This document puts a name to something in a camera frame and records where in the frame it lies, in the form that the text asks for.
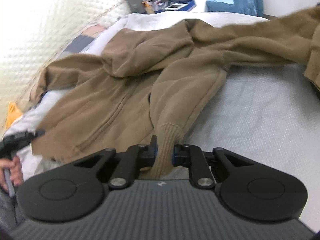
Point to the person left hand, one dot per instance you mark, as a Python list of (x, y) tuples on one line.
[(15, 171)]

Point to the blue covered chair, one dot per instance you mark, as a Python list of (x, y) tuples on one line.
[(220, 5)]

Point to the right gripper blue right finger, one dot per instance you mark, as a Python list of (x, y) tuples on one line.
[(192, 158)]

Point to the cream quilted headboard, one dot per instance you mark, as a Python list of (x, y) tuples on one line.
[(33, 32)]

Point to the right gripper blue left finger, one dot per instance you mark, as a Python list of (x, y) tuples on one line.
[(131, 162)]

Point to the brown zip hoodie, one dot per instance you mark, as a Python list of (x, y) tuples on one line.
[(155, 84)]

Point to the plaid patchwork pillow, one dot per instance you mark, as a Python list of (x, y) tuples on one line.
[(84, 39)]

